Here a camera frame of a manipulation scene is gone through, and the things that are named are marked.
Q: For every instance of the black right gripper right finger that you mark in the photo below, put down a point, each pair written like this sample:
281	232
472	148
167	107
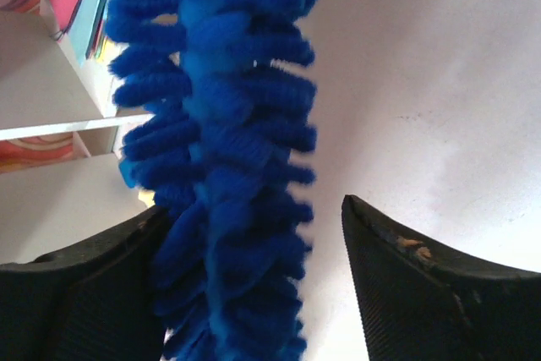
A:
420	299

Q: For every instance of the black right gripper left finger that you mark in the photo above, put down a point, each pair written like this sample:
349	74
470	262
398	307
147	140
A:
87	301

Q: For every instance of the blue microfiber duster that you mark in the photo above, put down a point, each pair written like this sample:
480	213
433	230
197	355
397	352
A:
226	117

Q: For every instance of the white wooden bookshelf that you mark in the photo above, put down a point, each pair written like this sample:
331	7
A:
45	91

